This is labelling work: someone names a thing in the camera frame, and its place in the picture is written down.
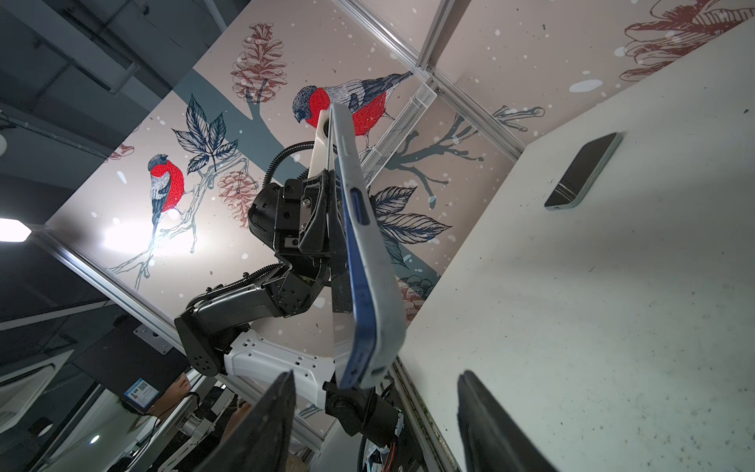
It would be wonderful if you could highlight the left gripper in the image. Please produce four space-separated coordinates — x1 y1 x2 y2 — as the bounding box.
248 171 353 313

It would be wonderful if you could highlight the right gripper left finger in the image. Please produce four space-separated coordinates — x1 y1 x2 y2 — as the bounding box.
195 371 296 472

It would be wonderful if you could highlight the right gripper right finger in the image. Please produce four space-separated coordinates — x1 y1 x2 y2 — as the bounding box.
457 371 556 472

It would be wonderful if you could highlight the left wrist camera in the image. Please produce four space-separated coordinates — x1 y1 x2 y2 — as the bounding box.
308 109 331 179

